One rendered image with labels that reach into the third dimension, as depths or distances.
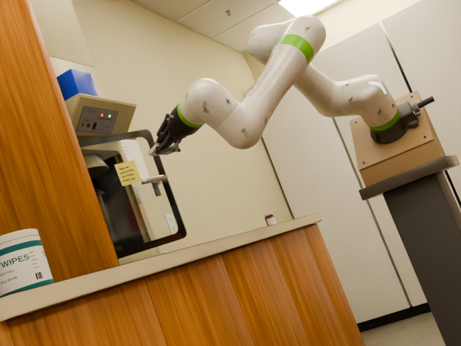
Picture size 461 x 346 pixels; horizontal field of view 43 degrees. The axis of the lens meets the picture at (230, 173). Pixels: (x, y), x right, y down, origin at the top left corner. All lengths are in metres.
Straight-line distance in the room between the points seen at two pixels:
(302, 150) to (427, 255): 2.73
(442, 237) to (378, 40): 2.79
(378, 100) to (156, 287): 1.05
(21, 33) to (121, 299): 0.93
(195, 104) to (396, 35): 3.32
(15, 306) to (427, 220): 1.48
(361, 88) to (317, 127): 2.66
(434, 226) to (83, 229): 1.19
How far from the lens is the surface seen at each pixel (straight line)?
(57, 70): 2.06
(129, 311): 1.39
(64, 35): 2.20
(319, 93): 2.12
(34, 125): 1.86
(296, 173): 4.78
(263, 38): 1.90
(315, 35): 1.80
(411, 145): 2.17
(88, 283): 1.26
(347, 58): 4.75
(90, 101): 1.91
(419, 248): 2.17
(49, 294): 1.17
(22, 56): 1.92
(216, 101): 1.53
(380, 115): 2.14
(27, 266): 1.37
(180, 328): 1.54
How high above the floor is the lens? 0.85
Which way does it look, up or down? 9 degrees up
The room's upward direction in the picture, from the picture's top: 21 degrees counter-clockwise
